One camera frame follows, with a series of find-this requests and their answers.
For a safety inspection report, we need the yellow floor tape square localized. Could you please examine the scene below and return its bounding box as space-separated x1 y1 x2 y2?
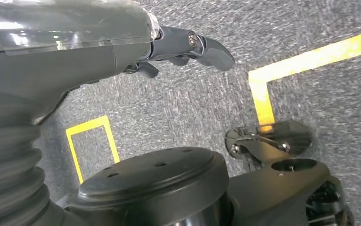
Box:
66 115 121 185
248 28 361 133

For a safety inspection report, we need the robot left leg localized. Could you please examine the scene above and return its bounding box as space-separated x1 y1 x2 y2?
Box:
55 146 354 226

